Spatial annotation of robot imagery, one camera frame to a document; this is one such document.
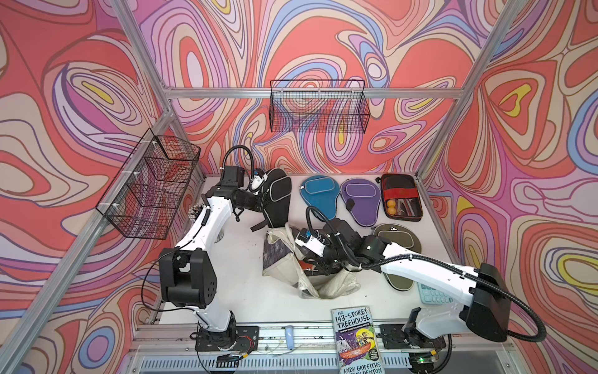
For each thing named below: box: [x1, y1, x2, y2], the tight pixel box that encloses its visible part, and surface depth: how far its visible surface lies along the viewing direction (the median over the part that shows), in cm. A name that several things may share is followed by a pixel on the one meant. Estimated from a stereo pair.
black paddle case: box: [250, 168, 292, 233], surface depth 88 cm
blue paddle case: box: [299, 175, 341, 221], surface depth 110 cm
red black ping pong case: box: [380, 172, 423, 223], surface depth 109 cm
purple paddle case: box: [340, 178, 383, 227], surface depth 110 cm
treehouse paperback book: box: [330, 305, 385, 374], surface depth 72 cm
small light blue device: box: [284, 324, 296, 351], surface depth 73 cm
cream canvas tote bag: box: [262, 223, 362, 300], surface depth 71 cm
